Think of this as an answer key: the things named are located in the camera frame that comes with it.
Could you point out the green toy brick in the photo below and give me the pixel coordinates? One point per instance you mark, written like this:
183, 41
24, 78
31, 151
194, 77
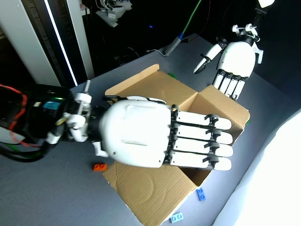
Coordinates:
171, 75
248, 122

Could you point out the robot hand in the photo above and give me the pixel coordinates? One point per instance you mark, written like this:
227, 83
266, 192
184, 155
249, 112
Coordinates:
136, 131
237, 58

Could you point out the grey table cloth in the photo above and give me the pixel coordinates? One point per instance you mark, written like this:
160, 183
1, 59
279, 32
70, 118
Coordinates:
58, 188

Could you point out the white cabinet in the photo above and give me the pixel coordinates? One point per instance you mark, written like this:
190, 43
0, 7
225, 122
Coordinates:
14, 35

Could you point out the small orange toy brick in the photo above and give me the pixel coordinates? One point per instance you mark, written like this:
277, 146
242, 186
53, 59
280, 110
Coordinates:
100, 167

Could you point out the grey adapter with blue tip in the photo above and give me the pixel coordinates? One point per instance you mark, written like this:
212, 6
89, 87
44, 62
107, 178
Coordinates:
174, 45

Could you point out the cardboard box with flaps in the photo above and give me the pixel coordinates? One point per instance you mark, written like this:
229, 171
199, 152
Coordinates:
145, 188

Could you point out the light blue toy brick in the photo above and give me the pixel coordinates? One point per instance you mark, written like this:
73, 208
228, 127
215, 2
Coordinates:
176, 218

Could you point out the white backdrop cloth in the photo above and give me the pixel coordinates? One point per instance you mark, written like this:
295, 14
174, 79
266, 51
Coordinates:
270, 176

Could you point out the white plastic device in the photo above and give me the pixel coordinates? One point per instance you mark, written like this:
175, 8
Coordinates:
110, 17

